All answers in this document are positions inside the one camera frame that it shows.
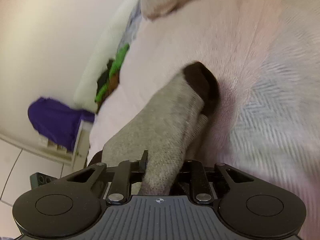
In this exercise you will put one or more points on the brown and grey sweater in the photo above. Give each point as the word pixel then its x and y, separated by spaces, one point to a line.
pixel 162 130

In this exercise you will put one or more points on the purple cloth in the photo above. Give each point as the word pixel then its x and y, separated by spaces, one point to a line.
pixel 55 120

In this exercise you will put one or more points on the dark grey box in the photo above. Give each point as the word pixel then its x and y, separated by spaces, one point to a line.
pixel 40 179

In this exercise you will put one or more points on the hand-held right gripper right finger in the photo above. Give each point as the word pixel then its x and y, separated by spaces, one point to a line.
pixel 200 177

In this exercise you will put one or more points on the white nightstand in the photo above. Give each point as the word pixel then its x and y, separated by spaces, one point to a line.
pixel 81 140

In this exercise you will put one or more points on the brown garment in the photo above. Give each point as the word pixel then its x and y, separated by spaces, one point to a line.
pixel 113 82

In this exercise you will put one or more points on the pink pillow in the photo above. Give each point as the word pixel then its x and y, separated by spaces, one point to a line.
pixel 162 2

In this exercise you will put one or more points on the white shelf unit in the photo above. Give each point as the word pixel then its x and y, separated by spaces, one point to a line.
pixel 55 148

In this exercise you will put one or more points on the black garment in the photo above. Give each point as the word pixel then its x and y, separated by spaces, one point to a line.
pixel 103 78

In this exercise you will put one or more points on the green knitted garment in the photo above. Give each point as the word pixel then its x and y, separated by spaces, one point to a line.
pixel 117 62

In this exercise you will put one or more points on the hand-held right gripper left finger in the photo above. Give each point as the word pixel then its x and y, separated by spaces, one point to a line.
pixel 143 162

